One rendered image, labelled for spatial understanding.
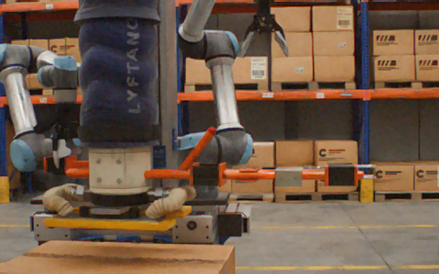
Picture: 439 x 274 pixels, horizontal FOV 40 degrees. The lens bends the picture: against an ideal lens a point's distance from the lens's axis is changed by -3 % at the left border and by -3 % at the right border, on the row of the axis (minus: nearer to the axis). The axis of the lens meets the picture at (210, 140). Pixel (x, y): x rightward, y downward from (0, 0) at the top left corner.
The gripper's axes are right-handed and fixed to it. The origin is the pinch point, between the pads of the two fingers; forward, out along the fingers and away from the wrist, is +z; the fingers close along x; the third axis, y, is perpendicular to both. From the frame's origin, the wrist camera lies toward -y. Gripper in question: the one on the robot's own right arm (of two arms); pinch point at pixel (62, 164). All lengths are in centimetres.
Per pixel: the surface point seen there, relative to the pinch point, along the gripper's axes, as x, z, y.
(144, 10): -32, -43, 39
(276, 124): 822, 8, 6
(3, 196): 639, 107, -389
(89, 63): -36, -30, 25
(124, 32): -36, -37, 35
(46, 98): 652, -39, -320
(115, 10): -37, -43, 33
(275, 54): 693, -96, 16
